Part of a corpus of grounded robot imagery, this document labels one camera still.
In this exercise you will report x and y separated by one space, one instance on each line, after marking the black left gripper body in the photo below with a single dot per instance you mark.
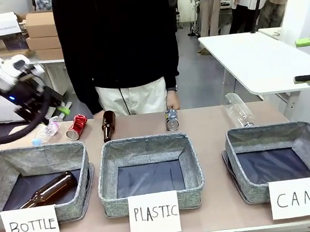
25 96

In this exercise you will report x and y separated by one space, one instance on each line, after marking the white cabinet desk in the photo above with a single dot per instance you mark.
53 76

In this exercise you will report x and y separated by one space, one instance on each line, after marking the black stand pole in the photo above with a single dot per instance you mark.
258 2

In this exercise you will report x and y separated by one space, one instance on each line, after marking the crushed clear bottle blue cap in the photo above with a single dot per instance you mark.
45 130

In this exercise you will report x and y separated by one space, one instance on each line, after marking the cardboard box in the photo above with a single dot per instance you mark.
41 25
44 43
49 54

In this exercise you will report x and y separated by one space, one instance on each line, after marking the grey fabric basket bottle label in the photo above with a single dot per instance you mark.
76 207

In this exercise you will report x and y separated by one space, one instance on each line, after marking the silver blue crushed can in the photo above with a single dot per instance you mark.
172 119

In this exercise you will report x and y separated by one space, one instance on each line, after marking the red crushed can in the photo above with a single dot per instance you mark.
76 127

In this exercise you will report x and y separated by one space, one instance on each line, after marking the person's left hand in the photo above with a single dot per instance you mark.
173 101

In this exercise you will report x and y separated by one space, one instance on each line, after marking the person in black sweater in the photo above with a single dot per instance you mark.
116 37

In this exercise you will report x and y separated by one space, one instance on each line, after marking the white paper label PLASTIC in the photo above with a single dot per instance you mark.
154 214

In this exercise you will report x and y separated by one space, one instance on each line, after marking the white side table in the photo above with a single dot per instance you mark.
257 61

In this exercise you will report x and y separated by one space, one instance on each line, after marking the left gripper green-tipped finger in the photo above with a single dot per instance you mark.
45 121
62 110

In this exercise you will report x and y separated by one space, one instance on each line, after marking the white paper label BOTTLE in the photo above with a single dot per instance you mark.
32 225

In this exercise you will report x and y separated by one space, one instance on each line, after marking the grey fabric basket plastic label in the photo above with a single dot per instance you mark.
109 179

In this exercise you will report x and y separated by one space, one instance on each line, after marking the white paper label CAN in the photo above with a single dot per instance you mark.
294 198

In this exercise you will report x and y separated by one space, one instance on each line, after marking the bystander in beige trousers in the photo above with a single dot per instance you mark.
211 4

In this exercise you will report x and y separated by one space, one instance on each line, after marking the dark wristwatch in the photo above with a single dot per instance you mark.
172 88

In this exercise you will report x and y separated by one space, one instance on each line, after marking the large clear plastic bottle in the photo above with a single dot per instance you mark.
238 112

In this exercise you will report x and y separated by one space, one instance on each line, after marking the brown glass bottle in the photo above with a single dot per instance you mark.
54 187
108 125

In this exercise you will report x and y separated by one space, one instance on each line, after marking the bystander in white jacket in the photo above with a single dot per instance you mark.
245 1

